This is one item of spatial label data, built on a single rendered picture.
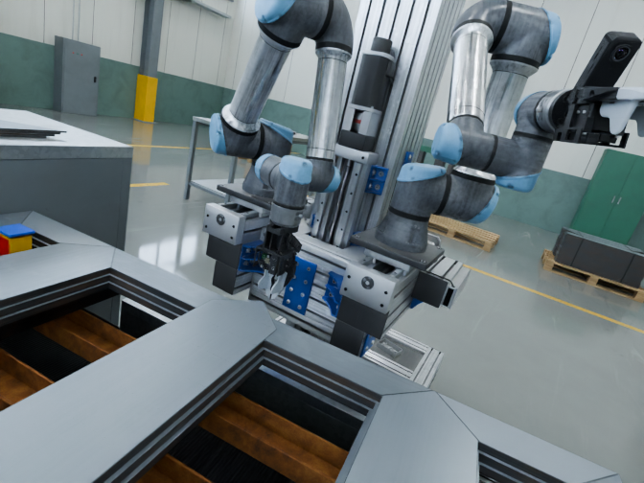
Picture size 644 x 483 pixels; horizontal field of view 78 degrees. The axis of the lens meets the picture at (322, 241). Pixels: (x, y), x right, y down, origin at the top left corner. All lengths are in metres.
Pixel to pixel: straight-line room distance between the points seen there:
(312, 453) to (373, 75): 0.99
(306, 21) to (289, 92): 11.43
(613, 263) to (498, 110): 5.48
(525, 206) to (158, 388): 9.97
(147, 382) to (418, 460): 0.45
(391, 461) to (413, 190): 0.66
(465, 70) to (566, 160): 9.42
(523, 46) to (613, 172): 8.72
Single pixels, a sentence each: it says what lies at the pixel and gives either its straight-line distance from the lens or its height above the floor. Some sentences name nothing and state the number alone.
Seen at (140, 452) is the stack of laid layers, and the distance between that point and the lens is 0.67.
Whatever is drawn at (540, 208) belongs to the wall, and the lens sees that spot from 10.38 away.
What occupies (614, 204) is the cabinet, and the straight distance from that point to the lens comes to 9.83.
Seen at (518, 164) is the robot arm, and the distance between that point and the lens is 0.87.
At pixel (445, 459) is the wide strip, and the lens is 0.76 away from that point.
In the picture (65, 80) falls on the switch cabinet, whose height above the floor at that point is 0.68.
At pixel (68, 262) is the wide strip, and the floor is 0.86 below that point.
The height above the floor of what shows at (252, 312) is 0.86.
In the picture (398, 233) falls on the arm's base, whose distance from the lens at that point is 1.09.
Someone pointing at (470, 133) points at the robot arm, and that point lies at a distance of 0.85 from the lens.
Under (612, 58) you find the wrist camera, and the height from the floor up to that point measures 1.51.
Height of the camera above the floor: 1.34
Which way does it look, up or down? 18 degrees down
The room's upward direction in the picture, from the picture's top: 14 degrees clockwise
